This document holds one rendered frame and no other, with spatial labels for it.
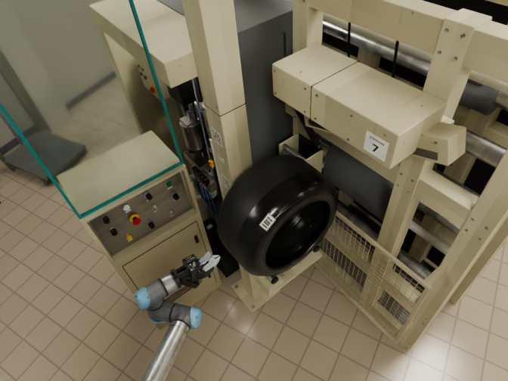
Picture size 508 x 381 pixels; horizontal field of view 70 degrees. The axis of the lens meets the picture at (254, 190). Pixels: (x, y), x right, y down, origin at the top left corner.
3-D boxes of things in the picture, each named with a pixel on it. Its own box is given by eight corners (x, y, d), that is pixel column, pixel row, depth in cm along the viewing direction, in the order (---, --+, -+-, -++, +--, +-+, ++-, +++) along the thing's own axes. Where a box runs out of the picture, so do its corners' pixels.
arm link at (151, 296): (135, 302, 140) (130, 289, 135) (162, 286, 145) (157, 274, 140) (144, 316, 135) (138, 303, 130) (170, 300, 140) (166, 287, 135)
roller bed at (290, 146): (280, 181, 221) (278, 144, 199) (298, 169, 226) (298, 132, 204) (302, 199, 210) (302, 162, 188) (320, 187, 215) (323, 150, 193)
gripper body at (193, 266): (204, 264, 141) (177, 280, 136) (205, 277, 147) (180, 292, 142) (194, 252, 146) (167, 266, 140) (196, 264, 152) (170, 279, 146)
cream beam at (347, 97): (271, 96, 154) (270, 63, 143) (315, 73, 163) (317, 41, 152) (388, 171, 119) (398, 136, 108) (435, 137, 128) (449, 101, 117)
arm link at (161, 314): (171, 329, 143) (166, 314, 136) (146, 323, 145) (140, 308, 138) (180, 311, 148) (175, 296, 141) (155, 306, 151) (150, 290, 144)
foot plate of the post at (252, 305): (230, 286, 275) (230, 285, 273) (258, 267, 285) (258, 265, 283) (252, 313, 260) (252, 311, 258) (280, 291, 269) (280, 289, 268)
